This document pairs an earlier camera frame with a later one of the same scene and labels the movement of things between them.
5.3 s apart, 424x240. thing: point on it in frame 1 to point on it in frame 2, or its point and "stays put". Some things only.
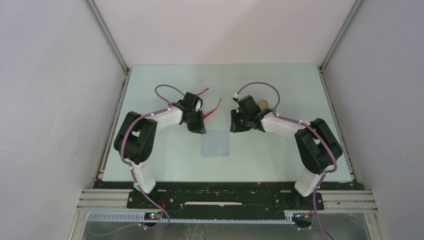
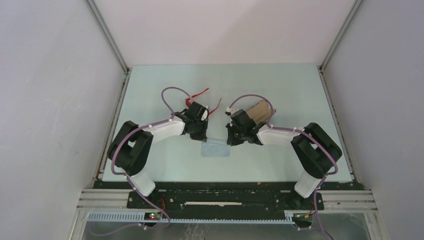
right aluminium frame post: (356, 5) stays put
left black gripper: (200, 128) to (202, 136)
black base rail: (224, 196) stays put
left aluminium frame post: (93, 8) stays put
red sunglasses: (206, 115) stays put
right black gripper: (236, 126) to (231, 141)
